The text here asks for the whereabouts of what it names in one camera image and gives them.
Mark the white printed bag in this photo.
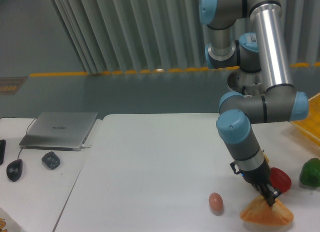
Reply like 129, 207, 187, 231
0, 208, 22, 232

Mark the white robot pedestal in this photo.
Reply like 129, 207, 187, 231
227, 69, 265, 96

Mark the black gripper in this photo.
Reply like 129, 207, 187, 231
230, 160, 281, 206

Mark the black phone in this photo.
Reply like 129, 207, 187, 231
0, 139, 6, 165

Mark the orange triangular bread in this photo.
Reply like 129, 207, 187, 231
239, 195, 294, 226

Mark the yellow bell pepper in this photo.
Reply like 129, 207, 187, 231
262, 150, 270, 164

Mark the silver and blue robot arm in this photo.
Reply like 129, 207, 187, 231
199, 0, 309, 206

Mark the green bell pepper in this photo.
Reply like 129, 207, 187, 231
299, 158, 320, 188

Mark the brown egg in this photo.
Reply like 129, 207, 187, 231
208, 192, 224, 212

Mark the silver closed laptop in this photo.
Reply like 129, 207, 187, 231
19, 112, 98, 151

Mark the yellow plastic basket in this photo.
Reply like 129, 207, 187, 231
289, 92, 320, 147

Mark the black power adapter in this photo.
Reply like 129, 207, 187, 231
41, 151, 61, 170

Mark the black computer mouse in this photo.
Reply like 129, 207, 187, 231
6, 159, 23, 182

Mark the black mouse cable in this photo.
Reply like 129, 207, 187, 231
0, 116, 38, 161

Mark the red bell pepper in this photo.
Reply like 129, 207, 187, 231
269, 167, 292, 193

